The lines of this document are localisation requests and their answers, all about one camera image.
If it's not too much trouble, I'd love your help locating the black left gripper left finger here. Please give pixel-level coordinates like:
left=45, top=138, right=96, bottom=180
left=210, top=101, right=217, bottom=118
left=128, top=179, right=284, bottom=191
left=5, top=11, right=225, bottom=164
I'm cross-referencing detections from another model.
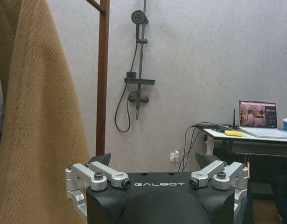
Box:
left=64, top=153, right=132, bottom=218

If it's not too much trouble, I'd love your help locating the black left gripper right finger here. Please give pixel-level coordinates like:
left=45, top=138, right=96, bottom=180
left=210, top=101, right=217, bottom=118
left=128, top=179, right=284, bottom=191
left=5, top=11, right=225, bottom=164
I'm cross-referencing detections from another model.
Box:
left=189, top=153, right=249, bottom=217

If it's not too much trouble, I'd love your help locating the tan knitted garment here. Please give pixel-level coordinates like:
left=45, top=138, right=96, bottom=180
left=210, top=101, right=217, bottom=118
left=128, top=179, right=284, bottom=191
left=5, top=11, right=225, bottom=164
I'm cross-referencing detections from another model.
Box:
left=0, top=0, right=98, bottom=224

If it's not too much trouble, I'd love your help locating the white desk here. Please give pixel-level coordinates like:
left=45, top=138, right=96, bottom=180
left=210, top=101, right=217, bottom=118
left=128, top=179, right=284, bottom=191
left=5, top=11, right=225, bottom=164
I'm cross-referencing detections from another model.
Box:
left=202, top=127, right=287, bottom=182

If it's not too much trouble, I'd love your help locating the yellow flat object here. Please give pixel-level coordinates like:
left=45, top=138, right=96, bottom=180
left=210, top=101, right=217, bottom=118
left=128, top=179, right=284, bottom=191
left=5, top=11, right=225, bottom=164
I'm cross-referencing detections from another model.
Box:
left=224, top=130, right=244, bottom=137

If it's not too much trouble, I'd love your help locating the black antenna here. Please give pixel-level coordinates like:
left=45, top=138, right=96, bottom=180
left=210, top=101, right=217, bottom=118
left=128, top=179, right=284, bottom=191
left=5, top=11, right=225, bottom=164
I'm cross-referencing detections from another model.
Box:
left=231, top=108, right=239, bottom=129

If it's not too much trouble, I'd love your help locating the silver laptop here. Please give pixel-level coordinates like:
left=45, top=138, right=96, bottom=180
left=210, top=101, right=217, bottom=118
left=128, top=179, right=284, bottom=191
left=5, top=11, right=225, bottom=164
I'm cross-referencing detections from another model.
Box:
left=238, top=100, right=287, bottom=138

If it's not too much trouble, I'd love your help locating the dark grey shower mixer tap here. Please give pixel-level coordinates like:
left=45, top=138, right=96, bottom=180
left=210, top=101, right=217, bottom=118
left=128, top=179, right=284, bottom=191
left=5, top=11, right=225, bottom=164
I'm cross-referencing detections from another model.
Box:
left=127, top=90, right=150, bottom=121

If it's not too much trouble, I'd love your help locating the dark grey shower shelf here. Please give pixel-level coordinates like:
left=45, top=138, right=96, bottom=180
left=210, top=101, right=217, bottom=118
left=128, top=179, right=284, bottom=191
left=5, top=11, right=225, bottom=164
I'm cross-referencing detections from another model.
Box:
left=124, top=71, right=156, bottom=85

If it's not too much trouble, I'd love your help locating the brown wooden clothes rack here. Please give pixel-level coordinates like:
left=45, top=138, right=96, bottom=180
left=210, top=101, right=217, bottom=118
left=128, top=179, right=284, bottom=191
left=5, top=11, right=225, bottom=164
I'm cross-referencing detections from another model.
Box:
left=84, top=0, right=111, bottom=157

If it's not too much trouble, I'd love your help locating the dark grey hand shower head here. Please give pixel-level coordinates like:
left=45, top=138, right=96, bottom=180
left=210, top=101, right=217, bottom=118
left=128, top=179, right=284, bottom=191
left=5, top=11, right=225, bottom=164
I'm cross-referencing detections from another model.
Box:
left=131, top=10, right=149, bottom=41

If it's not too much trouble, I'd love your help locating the black cable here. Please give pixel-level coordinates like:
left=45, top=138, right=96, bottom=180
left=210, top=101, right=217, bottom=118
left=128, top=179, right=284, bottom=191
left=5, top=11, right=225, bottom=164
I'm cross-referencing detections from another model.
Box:
left=179, top=125, right=206, bottom=173

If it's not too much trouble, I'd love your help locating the white wall socket with plug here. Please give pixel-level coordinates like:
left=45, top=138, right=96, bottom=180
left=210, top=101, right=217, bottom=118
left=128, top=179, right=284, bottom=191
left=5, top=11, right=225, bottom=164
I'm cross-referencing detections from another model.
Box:
left=169, top=151, right=181, bottom=163

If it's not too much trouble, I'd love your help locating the black cable hub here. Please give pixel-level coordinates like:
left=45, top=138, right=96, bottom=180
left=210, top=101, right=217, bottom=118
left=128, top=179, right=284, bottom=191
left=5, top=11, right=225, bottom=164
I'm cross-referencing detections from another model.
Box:
left=197, top=124, right=229, bottom=132

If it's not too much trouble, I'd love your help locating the dark grey shower hose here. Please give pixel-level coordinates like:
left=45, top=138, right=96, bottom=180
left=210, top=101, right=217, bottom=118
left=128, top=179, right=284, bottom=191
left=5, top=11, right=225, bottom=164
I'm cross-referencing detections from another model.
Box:
left=114, top=42, right=140, bottom=133

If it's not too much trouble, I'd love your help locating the dark grey shower rail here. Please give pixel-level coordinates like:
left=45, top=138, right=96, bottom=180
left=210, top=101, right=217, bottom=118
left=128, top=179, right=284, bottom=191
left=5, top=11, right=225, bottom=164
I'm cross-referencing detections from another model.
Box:
left=135, top=0, right=149, bottom=94

